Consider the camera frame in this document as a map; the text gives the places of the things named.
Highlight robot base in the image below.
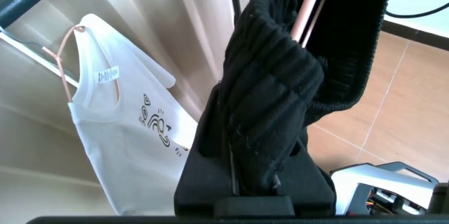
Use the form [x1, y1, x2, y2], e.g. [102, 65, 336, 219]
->
[329, 161, 449, 217]

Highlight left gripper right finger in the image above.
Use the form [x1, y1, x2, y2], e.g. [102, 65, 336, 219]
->
[276, 139, 337, 217]

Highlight black garment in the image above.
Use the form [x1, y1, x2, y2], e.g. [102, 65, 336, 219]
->
[198, 0, 392, 197]

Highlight white printed t-shirt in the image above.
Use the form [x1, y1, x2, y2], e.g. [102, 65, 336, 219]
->
[67, 13, 198, 216]

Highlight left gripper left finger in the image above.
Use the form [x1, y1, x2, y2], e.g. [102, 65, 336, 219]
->
[174, 86, 236, 217]

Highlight black cable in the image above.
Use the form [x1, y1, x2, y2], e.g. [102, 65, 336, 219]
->
[384, 1, 449, 20]

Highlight beige curtain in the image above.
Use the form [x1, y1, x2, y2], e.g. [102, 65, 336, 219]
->
[0, 0, 264, 220]

